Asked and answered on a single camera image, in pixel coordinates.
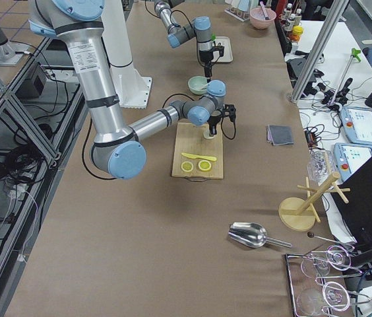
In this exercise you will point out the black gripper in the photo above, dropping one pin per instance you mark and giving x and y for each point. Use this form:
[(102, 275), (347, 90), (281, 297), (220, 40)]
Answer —
[(206, 58), (214, 123)]

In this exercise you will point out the white ceramic soup spoon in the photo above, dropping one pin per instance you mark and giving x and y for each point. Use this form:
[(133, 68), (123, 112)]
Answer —
[(203, 88)]

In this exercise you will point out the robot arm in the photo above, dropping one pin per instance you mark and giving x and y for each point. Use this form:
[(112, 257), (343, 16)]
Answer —
[(81, 25), (198, 28)]

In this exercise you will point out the mint green bowl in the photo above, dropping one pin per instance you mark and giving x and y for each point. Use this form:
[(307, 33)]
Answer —
[(196, 82)]

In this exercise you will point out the pink bowl with ice cubes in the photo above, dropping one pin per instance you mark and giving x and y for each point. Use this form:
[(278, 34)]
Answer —
[(257, 18)]

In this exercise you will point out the bamboo cutting board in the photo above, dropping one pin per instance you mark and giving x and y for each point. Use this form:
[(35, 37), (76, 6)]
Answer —
[(196, 154)]

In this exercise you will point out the white rabbit serving tray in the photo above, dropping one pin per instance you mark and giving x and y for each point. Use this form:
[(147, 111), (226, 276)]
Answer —
[(228, 55)]

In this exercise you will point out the yellow plastic knife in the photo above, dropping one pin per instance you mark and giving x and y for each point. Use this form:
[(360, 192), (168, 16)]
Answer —
[(194, 156)]

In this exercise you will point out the lemon slice near knife tip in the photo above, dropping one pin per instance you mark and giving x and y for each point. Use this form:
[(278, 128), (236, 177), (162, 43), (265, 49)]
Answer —
[(187, 166)]

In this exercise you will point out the grey folded cloth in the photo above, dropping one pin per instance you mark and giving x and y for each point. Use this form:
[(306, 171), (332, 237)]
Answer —
[(279, 135)]

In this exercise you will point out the metal tube with black cap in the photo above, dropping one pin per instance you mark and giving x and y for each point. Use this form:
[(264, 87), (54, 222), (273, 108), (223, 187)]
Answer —
[(263, 8)]

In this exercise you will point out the metal scoop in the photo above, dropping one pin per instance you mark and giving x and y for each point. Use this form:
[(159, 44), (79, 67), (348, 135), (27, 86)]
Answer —
[(253, 235)]

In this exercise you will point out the clear plastic container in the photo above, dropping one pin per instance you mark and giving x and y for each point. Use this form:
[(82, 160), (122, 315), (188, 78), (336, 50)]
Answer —
[(321, 164)]

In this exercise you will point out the wooden mug tree stand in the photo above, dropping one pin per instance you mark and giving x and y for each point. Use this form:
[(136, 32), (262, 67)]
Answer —
[(300, 215)]

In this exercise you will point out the blue teach pendant near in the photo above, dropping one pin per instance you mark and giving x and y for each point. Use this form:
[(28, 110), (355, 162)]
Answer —
[(350, 157)]

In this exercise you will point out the blue teach pendant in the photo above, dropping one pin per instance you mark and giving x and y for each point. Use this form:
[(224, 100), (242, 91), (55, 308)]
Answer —
[(357, 124), (350, 157)]

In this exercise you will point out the metal rod with green clip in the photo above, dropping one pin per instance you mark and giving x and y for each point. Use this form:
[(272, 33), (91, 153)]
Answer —
[(353, 56)]

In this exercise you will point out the blue teach pendant far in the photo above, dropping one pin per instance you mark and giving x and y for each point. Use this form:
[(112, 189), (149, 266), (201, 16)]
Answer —
[(357, 124)]

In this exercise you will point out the black monitor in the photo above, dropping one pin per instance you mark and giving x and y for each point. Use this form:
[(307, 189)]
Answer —
[(357, 212)]

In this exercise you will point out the lemon slice near handle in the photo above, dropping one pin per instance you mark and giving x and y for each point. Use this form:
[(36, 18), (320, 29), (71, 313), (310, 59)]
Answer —
[(204, 165)]

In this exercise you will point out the aluminium frame post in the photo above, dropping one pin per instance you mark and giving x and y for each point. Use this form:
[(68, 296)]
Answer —
[(336, 10)]

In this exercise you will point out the wire glass rack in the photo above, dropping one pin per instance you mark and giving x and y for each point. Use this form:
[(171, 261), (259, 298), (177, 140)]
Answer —
[(327, 282)]

